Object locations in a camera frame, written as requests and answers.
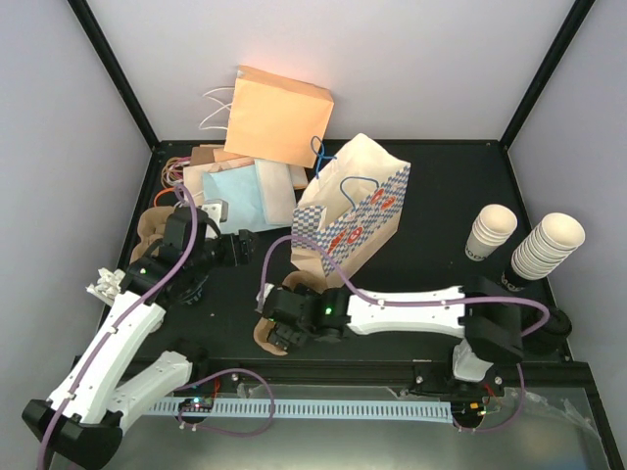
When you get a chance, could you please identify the blue checkered paper bag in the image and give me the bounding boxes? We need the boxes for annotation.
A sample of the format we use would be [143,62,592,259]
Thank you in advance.
[291,133,410,287]

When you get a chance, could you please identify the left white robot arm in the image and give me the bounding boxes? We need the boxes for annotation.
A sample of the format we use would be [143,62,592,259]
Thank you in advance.
[22,186,255,469]

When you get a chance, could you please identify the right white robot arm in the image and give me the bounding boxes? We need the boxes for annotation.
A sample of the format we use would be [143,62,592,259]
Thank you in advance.
[253,273,572,395]

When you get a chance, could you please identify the light blue paper bag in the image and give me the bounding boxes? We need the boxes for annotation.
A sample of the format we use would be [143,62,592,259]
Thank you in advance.
[202,165,270,233]

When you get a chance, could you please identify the white paper bag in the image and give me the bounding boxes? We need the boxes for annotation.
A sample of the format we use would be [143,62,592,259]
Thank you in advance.
[255,159,297,226]

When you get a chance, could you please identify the beige kraft paper bag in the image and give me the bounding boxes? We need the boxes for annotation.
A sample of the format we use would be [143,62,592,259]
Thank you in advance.
[183,157,255,206]

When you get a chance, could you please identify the brown pulp cup carrier stack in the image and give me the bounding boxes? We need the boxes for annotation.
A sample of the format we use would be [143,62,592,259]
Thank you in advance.
[129,207,174,264]

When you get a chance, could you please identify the brown flat paper bag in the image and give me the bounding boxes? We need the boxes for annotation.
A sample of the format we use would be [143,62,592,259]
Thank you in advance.
[189,144,223,166]

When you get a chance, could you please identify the orange paper bag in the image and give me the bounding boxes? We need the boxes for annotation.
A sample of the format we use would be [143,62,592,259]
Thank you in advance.
[224,66,334,168]

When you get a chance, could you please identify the short stack paper cups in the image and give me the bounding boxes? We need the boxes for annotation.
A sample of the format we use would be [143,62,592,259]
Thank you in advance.
[464,204,518,261]

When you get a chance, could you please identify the tall stack paper cups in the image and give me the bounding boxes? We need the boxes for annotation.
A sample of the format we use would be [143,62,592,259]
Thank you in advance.
[500,212,586,292]

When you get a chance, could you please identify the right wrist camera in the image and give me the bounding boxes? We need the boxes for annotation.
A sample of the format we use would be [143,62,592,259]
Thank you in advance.
[256,290,272,315]

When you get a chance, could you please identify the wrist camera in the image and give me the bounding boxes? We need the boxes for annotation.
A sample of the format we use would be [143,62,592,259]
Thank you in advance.
[201,199,229,224]
[256,290,272,315]

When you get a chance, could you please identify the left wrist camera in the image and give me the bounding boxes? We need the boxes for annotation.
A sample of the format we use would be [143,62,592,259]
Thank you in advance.
[201,199,229,224]

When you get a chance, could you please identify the light blue cable duct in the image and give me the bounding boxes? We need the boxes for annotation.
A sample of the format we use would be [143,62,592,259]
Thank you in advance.
[146,398,453,424]

